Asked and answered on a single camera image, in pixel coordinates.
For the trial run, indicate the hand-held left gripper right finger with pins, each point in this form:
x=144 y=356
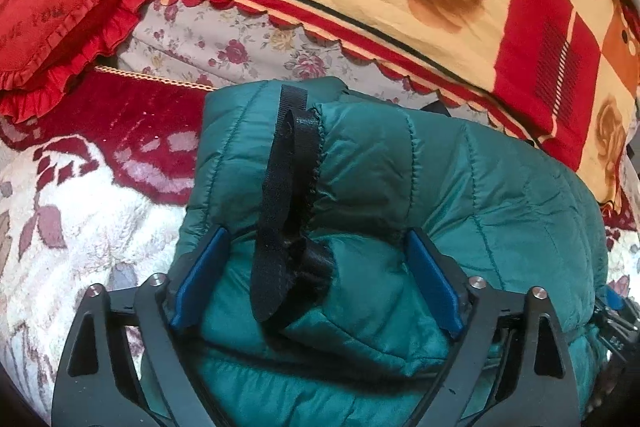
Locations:
x=435 y=282

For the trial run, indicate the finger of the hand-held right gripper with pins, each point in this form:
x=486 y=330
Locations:
x=614 y=302

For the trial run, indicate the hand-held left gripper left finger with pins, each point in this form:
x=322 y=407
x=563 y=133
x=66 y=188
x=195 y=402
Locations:
x=197 y=287

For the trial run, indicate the green puffer jacket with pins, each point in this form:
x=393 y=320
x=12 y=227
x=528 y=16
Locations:
x=400 y=187

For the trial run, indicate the plush leaf-pattern blanket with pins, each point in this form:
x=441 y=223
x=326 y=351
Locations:
x=75 y=207

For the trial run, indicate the beige small-flower bed sheet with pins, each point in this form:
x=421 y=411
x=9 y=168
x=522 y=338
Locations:
x=225 y=47

